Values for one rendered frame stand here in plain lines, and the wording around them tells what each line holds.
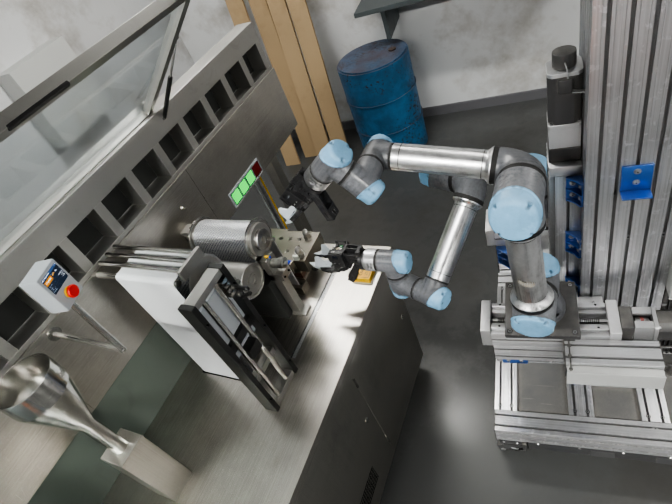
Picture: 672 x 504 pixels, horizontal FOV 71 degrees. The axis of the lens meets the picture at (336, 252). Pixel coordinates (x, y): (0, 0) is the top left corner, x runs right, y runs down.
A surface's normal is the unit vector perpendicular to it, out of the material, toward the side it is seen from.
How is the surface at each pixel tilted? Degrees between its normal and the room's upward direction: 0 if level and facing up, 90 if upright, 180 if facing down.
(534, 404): 0
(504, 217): 82
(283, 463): 0
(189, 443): 0
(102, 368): 90
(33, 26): 90
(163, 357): 90
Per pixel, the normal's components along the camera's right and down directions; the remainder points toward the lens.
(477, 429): -0.32, -0.69
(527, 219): -0.44, 0.63
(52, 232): 0.88, 0.05
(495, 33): -0.24, 0.73
